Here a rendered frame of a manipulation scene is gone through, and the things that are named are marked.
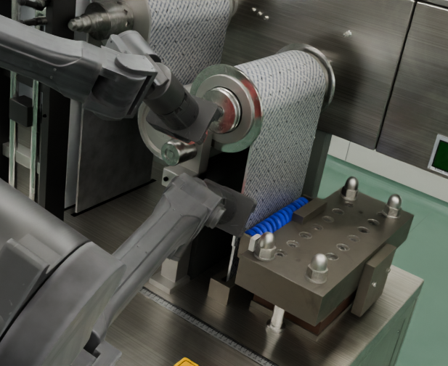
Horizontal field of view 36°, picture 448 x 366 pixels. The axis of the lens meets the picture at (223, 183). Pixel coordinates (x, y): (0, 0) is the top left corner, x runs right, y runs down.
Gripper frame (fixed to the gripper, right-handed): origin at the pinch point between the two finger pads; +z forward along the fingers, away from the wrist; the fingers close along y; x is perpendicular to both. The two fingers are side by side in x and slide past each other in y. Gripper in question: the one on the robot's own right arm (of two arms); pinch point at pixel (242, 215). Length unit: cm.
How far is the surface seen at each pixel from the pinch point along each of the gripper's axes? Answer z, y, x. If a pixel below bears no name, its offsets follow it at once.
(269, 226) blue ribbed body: 5.5, 3.1, 0.1
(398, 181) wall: 278, -50, 46
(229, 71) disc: -14.4, -6.2, 20.4
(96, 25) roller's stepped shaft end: -21.1, -29.4, 18.9
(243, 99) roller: -13.1, -2.3, 17.1
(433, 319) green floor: 193, 10, -11
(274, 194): 8.2, 0.3, 5.8
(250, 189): -2.2, 0.3, 4.7
